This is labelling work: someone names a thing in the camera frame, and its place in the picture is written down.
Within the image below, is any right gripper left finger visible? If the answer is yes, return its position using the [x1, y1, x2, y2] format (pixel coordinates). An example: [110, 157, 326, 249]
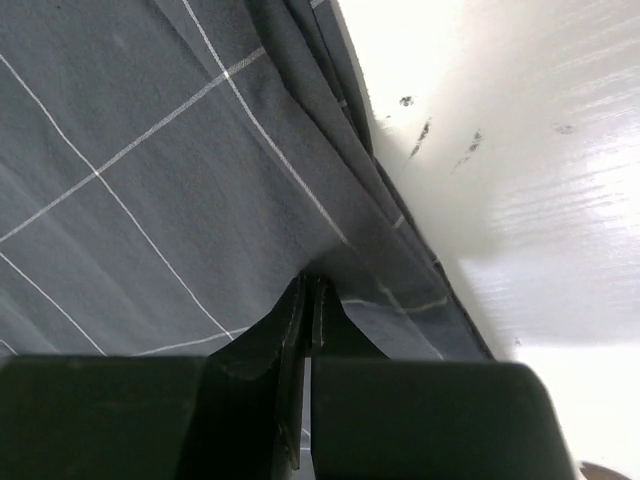
[1, 277, 306, 479]

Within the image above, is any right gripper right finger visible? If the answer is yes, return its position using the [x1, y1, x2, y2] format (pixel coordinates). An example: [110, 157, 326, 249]
[310, 280, 575, 480]

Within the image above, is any dark grey checked cloth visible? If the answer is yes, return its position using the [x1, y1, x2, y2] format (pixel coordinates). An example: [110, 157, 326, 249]
[1, 1, 491, 361]

